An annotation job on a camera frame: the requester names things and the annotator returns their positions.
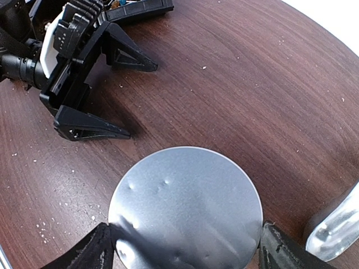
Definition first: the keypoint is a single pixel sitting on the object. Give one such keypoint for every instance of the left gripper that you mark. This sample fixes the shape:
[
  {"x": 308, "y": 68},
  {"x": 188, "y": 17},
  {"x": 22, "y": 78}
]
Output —
[{"x": 66, "y": 89}]

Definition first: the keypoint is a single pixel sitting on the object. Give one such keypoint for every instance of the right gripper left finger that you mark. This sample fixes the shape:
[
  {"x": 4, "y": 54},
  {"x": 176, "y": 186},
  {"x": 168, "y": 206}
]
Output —
[{"x": 95, "y": 250}]

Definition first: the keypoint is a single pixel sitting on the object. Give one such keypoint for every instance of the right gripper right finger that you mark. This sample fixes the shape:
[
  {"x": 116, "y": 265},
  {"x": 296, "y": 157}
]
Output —
[{"x": 278, "y": 251}]

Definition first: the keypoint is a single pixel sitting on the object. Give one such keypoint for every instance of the metal scoop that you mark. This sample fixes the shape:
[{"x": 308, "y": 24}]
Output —
[{"x": 332, "y": 230}]

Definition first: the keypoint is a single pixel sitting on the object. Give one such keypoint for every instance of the black three-compartment candy tray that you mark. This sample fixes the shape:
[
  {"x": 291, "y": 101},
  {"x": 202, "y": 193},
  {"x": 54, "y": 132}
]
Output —
[{"x": 138, "y": 10}]

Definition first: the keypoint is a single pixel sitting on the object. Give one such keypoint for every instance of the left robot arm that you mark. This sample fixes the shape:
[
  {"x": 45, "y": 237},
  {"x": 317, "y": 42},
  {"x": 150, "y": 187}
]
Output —
[{"x": 20, "y": 52}]

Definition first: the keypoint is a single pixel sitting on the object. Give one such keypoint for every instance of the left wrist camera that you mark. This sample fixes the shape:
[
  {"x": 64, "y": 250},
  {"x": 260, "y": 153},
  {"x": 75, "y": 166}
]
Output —
[{"x": 65, "y": 33}]

